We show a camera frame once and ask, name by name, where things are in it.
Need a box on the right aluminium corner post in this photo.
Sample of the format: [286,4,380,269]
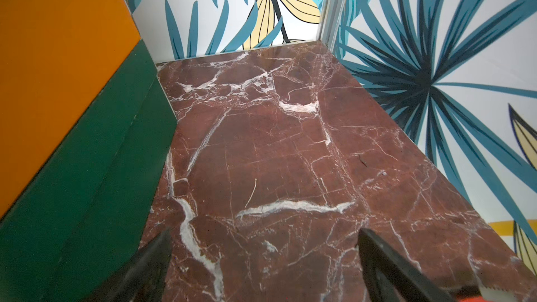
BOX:
[317,0,346,53]

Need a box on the green shoebox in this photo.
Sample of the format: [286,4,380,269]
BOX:
[1,42,177,301]

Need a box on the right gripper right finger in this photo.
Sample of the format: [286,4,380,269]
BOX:
[357,228,454,301]

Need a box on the large orange shoebox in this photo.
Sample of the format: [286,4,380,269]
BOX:
[1,0,141,213]

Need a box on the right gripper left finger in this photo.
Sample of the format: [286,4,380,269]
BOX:
[83,229,172,301]

